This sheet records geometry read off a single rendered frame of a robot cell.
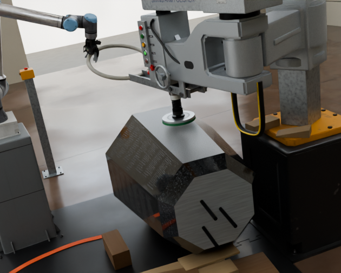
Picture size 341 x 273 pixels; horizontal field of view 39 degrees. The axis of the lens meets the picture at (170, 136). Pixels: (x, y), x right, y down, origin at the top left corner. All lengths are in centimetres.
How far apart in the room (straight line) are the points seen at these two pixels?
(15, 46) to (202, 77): 721
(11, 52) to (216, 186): 740
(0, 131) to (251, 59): 193
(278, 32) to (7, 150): 200
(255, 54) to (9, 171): 198
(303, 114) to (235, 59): 83
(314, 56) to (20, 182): 218
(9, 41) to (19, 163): 614
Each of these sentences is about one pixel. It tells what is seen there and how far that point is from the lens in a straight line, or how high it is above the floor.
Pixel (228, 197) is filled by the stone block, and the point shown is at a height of 63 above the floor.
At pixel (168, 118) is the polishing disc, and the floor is 92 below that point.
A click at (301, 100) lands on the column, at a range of 302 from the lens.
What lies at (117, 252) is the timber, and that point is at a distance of 324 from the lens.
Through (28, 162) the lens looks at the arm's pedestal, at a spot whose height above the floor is 66.
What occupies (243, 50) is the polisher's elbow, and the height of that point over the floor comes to 142.
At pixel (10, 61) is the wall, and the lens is 957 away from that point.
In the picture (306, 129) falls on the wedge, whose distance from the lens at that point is 291.
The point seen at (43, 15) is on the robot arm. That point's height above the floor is 163.
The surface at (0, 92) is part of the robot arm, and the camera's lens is 361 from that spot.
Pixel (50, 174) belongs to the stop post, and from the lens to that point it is 495.
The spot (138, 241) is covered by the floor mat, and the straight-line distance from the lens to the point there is 352.
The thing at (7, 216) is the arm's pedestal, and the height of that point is 30.
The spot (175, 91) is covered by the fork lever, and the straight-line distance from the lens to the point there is 291.
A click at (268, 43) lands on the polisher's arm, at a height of 141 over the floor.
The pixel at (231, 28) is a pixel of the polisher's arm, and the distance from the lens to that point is 233.
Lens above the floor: 191
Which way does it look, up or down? 21 degrees down
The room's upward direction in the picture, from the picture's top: 9 degrees counter-clockwise
